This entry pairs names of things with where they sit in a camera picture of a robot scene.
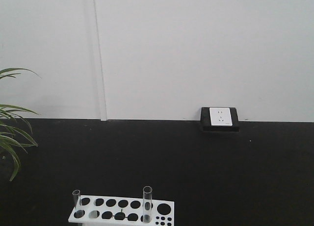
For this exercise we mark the green potted spider plant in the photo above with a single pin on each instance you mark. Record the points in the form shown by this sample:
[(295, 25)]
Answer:
[(11, 136)]

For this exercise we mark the wide transparent test tube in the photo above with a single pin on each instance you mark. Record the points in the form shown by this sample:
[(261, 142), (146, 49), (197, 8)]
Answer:
[(147, 204)]

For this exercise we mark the thin transparent test tube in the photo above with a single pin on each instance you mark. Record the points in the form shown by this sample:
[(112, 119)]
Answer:
[(77, 204)]

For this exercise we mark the white socket black base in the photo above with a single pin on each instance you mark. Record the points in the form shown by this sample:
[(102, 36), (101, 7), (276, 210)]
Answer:
[(219, 119)]

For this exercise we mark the white test tube rack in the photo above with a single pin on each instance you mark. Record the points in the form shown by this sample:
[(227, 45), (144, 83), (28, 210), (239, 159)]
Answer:
[(121, 211)]

